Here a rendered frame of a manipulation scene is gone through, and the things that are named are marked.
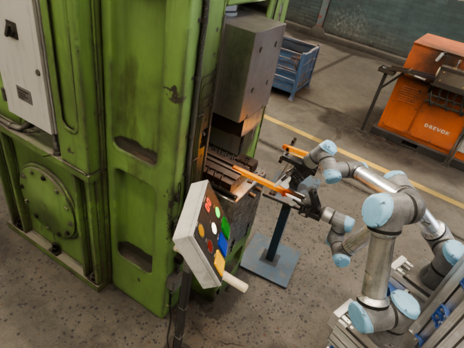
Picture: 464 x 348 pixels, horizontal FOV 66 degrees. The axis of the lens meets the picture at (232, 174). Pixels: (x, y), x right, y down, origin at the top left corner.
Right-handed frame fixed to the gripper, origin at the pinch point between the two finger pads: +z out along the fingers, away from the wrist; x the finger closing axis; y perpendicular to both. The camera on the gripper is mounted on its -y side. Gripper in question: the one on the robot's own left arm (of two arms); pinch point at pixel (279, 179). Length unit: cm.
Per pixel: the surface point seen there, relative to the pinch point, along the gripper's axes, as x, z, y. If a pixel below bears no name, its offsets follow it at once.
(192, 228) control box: -70, -10, -12
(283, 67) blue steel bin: 353, 123, -92
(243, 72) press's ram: -17, -36, -47
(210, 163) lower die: -4.7, 24.9, -31.2
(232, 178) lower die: -7.8, 17.1, -16.6
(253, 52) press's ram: -17, -45, -49
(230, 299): -5, 96, 45
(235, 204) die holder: -15.1, 20.6, -5.3
